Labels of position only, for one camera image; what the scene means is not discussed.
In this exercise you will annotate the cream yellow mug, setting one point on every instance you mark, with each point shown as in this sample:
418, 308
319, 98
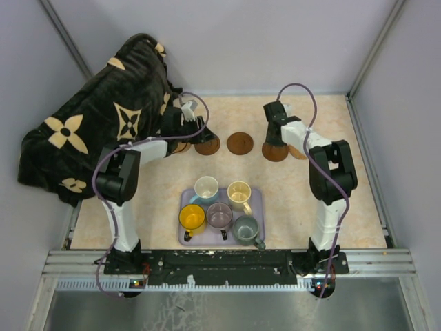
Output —
239, 193

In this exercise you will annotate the yellow mug black handle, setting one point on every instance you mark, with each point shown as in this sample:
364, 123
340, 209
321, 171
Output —
192, 219

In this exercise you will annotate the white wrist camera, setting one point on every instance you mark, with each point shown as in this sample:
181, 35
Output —
188, 109
288, 109

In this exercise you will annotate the purple glass mug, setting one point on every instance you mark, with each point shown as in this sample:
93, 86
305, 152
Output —
220, 217

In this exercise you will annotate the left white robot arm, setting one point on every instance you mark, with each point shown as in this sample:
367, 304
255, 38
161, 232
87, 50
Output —
115, 181

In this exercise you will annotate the lavender plastic tray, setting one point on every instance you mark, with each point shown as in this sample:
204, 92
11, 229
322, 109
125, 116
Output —
211, 237

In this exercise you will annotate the grey green mug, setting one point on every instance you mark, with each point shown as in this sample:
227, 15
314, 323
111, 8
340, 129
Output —
246, 232

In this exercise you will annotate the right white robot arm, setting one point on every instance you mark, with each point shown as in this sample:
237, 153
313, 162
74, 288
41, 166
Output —
332, 178

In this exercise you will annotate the white mug blue outside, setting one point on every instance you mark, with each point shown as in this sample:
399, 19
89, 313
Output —
206, 191

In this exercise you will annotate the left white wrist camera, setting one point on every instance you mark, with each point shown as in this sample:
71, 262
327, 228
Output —
188, 109

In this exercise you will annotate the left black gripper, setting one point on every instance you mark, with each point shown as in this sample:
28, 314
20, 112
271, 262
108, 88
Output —
200, 138

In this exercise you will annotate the dark brown wooden coaster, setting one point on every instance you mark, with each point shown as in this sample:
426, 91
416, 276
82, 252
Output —
209, 147
274, 153
240, 143

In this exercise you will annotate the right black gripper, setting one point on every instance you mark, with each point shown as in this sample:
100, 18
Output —
269, 140

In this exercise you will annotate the light woven rattan coaster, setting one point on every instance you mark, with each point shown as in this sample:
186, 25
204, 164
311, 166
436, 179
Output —
182, 147
294, 152

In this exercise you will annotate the black floral plush blanket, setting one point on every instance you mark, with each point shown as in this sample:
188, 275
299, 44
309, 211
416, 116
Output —
123, 102

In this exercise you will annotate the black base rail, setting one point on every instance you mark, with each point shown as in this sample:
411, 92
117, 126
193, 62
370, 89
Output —
224, 267

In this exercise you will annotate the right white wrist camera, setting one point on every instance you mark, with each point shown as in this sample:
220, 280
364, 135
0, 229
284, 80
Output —
288, 109

